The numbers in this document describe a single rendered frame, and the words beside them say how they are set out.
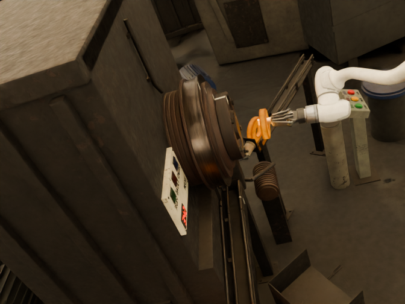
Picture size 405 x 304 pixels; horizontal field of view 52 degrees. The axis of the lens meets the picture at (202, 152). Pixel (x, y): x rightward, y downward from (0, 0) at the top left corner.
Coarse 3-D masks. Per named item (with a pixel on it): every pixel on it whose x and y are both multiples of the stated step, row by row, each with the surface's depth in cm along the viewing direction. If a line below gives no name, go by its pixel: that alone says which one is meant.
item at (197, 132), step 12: (192, 84) 157; (192, 96) 152; (192, 108) 150; (192, 120) 149; (204, 120) 150; (192, 132) 148; (204, 132) 147; (192, 144) 149; (204, 144) 148; (204, 156) 150; (204, 168) 153; (216, 168) 151; (216, 180) 159; (228, 180) 169
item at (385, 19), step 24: (312, 0) 356; (336, 0) 329; (360, 0) 334; (384, 0) 339; (312, 24) 378; (336, 24) 340; (360, 24) 346; (384, 24) 352; (336, 48) 353; (360, 48) 359
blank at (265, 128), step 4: (260, 112) 206; (264, 112) 205; (260, 116) 204; (264, 116) 204; (260, 120) 204; (264, 120) 203; (260, 124) 204; (264, 124) 203; (268, 124) 214; (260, 128) 204; (264, 128) 204; (268, 128) 212; (264, 132) 205; (268, 132) 206; (264, 136) 207; (268, 136) 207
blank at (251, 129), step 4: (256, 116) 228; (252, 120) 225; (256, 120) 224; (248, 124) 224; (252, 124) 223; (256, 124) 225; (248, 128) 224; (252, 128) 222; (248, 132) 224; (252, 132) 223; (260, 132) 231; (248, 136) 224; (252, 136) 223; (256, 136) 227; (256, 140) 227
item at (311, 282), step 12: (288, 264) 157; (300, 264) 162; (276, 276) 155; (288, 276) 160; (300, 276) 164; (312, 276) 163; (324, 276) 161; (276, 288) 158; (288, 288) 162; (300, 288) 160; (312, 288) 159; (324, 288) 158; (336, 288) 157; (276, 300) 159; (288, 300) 146; (300, 300) 157; (312, 300) 156; (324, 300) 155; (336, 300) 153; (348, 300) 152; (360, 300) 142
